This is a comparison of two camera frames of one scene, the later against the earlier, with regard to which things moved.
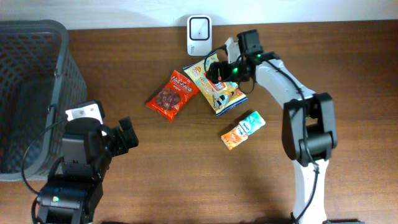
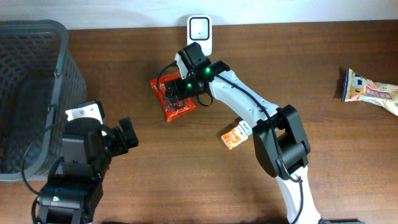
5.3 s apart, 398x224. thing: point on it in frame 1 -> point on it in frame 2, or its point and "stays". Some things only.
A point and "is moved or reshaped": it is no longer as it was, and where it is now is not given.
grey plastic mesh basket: x=39 y=82 stays
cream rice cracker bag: x=197 y=71 is moved or reshaped
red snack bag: x=173 y=96 is moved or reshaped
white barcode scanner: x=199 y=35 stays
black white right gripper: x=216 y=72 -> x=171 y=90
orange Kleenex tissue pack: x=249 y=124 stays
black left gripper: x=121 y=140 stays
